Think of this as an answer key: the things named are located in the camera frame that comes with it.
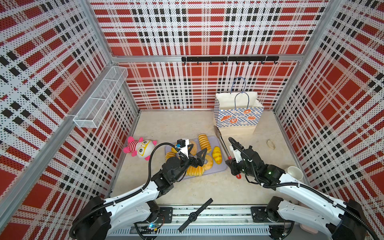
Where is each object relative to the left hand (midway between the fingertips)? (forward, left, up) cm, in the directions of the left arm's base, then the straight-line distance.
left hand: (200, 149), depth 74 cm
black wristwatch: (-26, +4, -21) cm, 34 cm away
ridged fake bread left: (+6, +19, -16) cm, 25 cm away
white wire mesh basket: (+14, +52, +15) cm, 56 cm away
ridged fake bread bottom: (-5, +5, -17) cm, 18 cm away
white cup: (-6, -55, -18) cm, 58 cm away
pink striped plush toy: (+9, +36, -14) cm, 39 cm away
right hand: (-4, -14, -7) cm, 17 cm away
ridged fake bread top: (+14, -3, -16) cm, 22 cm away
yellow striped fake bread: (+7, -11, -19) cm, 22 cm away
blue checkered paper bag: (+24, -23, +2) cm, 33 cm away
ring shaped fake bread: (+1, -6, -19) cm, 20 cm away
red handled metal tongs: (+10, -10, +1) cm, 14 cm away
